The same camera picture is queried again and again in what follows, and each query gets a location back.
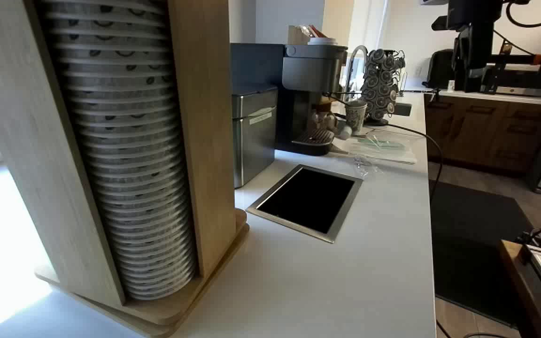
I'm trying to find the black camera stand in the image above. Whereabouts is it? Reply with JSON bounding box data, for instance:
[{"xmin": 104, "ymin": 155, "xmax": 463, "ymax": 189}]
[{"xmin": 433, "ymin": 0, "xmax": 541, "ymax": 92}]

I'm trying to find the coffee pod carousel rack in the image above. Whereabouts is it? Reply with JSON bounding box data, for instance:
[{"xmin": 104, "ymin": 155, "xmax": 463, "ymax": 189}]
[{"xmin": 361, "ymin": 48, "xmax": 407, "ymax": 125}]

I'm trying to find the stainless steel countertop bin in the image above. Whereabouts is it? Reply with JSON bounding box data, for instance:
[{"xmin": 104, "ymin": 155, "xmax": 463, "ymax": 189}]
[{"xmin": 232, "ymin": 43, "xmax": 284, "ymax": 187}]

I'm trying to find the clear plastic zip bag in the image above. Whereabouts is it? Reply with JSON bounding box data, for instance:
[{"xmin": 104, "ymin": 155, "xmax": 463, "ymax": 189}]
[{"xmin": 333, "ymin": 131, "xmax": 418, "ymax": 165}]

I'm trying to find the black floor mat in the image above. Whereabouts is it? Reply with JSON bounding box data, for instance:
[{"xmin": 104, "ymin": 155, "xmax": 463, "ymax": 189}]
[{"xmin": 433, "ymin": 182, "xmax": 532, "ymax": 324}]

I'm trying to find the stack of paper cups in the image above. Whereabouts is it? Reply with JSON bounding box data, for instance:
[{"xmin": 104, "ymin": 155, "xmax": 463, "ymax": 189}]
[{"xmin": 36, "ymin": 0, "xmax": 198, "ymax": 300}]

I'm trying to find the wooden cup dispenser stand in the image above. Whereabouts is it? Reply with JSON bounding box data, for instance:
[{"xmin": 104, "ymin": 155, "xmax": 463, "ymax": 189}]
[{"xmin": 0, "ymin": 0, "xmax": 249, "ymax": 336}]

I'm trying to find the dark wooden cabinet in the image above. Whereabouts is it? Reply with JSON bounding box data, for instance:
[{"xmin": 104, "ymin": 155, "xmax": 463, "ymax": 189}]
[{"xmin": 425, "ymin": 93, "xmax": 541, "ymax": 174}]

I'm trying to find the steel-framed counter trash chute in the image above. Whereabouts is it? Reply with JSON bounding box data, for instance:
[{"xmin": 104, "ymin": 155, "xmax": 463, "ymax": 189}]
[{"xmin": 249, "ymin": 165, "xmax": 363, "ymax": 242}]

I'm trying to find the Keurig coffee maker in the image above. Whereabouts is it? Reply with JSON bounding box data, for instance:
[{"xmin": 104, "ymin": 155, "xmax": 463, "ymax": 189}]
[{"xmin": 277, "ymin": 45, "xmax": 348, "ymax": 155}]

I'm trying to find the patterned paper cup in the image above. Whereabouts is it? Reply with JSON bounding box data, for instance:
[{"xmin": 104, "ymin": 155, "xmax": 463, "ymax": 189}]
[{"xmin": 346, "ymin": 101, "xmax": 367, "ymax": 133}]

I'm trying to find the black power cable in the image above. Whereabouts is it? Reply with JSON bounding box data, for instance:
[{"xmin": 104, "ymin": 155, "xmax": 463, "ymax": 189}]
[{"xmin": 333, "ymin": 86, "xmax": 448, "ymax": 189}]

